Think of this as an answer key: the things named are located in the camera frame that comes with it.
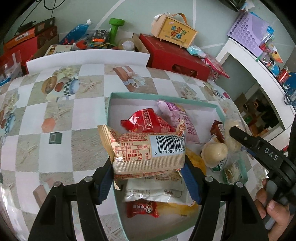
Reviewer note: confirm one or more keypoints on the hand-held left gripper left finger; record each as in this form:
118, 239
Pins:
105, 185

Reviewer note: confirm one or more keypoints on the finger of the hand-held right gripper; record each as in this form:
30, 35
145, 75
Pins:
261, 150
250, 152

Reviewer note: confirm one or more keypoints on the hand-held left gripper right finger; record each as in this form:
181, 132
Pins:
190, 183

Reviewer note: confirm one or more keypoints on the yellow translucent snack packet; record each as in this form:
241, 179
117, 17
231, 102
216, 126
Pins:
175, 209

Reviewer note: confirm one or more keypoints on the white snack packet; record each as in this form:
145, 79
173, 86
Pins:
157, 190

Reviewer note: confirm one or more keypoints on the round cream bun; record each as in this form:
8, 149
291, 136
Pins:
214, 154

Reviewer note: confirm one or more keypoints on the small red candy packet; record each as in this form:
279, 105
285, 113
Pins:
141, 208

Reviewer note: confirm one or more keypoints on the beige bread packet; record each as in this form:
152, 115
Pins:
143, 153

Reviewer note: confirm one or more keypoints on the teal shallow cardboard box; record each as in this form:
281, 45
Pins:
138, 229

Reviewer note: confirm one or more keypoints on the purple snack packet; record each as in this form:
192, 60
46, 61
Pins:
182, 118

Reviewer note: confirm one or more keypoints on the large red snack packet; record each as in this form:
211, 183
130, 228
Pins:
145, 121

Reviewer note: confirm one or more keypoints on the person's right hand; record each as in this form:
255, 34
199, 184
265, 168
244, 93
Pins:
283, 214

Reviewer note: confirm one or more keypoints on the pile of colourful toys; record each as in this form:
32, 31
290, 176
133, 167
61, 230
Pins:
277, 62

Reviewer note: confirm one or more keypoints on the white shelf unit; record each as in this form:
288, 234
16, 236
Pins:
249, 60

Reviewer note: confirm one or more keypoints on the red patterned packet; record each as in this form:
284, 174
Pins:
216, 67

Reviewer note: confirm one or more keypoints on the light blue packet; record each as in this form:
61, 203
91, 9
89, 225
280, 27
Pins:
196, 51

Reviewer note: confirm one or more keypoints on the purple perforated board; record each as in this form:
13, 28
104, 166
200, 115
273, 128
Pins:
248, 32

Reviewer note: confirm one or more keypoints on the red gift box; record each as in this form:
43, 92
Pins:
171, 55

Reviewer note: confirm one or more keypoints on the white board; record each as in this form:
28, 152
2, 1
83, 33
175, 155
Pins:
87, 59

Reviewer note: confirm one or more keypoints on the yellow printed small box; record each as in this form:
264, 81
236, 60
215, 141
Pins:
57, 49

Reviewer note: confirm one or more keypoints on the pile of colourful wrappers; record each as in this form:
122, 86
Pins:
99, 39

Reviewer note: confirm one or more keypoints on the black television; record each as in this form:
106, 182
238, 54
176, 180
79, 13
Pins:
231, 4

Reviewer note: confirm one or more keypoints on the clear plastic container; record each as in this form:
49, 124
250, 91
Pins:
9, 67

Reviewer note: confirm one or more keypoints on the green dumbbell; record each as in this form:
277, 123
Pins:
115, 30

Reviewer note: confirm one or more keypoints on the blue refill pouch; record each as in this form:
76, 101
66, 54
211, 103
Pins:
76, 31

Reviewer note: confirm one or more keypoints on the orange flat box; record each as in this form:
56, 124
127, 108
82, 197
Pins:
25, 34

